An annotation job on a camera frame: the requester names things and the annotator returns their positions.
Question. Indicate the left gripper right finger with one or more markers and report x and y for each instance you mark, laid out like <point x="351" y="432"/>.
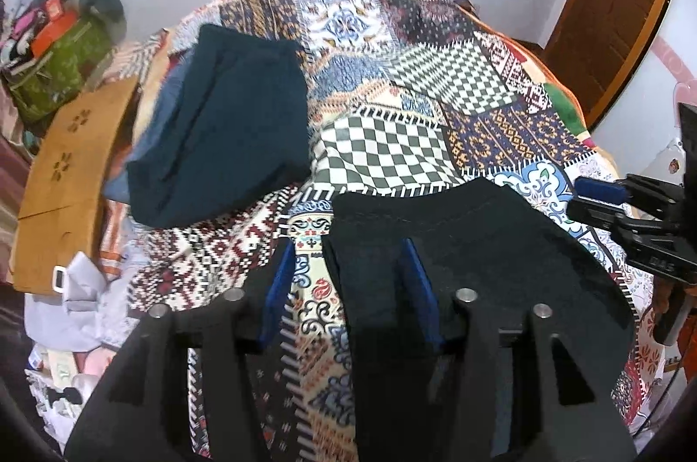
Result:
<point x="526" y="374"/>

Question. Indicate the dark teal folded garment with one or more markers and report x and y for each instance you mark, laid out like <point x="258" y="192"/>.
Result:
<point x="239" y="131"/>

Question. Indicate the blue folded garment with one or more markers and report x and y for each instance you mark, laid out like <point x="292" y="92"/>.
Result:
<point x="161" y="109"/>

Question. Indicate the wooden door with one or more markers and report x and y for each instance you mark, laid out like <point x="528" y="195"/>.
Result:
<point x="597" y="45"/>

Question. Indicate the patchwork patterned bedspread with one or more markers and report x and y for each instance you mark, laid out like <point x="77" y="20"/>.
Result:
<point x="405" y="98"/>

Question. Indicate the green fabric storage bin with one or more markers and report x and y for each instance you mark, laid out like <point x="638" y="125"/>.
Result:
<point x="58" y="76"/>

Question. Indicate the wooden lap desk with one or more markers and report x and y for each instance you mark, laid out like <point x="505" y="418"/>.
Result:
<point x="62" y="208"/>

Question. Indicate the orange box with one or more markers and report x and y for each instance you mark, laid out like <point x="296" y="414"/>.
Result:
<point x="60" y="20"/>

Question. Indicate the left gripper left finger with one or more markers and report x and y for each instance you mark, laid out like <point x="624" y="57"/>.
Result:
<point x="139" y="410"/>

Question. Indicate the black pants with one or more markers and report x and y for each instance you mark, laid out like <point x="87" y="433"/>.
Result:
<point x="475" y="231"/>

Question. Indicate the white crumpled cloth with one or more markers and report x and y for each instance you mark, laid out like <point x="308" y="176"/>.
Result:
<point x="89" y="311"/>

